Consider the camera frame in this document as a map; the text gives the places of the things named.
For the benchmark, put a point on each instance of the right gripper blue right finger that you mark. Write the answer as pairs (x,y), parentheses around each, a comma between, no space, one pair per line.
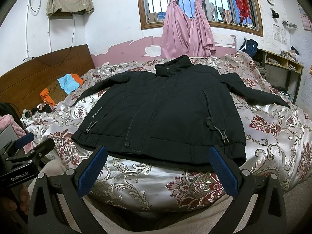
(268,214)

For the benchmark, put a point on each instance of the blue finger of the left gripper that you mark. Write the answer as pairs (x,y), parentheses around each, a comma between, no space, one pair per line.
(40,150)
(24,143)

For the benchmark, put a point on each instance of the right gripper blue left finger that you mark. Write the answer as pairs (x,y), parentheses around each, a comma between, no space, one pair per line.
(46,214)

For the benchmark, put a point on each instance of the black jacket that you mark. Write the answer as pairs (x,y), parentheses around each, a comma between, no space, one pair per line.
(170,117)

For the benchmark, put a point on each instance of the orange blue brown clothes pile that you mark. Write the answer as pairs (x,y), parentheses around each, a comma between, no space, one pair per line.
(58,90)

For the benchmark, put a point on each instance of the pink fuzzy cloth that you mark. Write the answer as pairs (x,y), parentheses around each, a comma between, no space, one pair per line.
(10,130)

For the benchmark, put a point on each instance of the small plush toy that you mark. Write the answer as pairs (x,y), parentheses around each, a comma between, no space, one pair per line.
(42,108)

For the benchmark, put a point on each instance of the wooden headboard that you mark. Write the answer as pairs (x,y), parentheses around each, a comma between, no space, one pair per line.
(22,85)

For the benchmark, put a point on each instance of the floral satin bedspread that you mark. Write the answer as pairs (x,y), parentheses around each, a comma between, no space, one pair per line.
(278,141)

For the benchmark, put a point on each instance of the cloth covered air conditioner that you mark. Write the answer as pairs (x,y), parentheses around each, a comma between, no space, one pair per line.
(69,6)

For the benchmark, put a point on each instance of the wooden desk shelf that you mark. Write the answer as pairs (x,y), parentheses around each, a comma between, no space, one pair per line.
(282,71)

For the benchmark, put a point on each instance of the pink curtain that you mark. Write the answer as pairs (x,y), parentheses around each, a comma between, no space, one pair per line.
(184,36)

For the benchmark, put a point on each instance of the dark blue backpack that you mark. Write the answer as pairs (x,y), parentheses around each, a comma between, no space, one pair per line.
(250,47)

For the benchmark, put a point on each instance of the red hanging garment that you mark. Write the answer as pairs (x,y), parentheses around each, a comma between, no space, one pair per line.
(244,10)

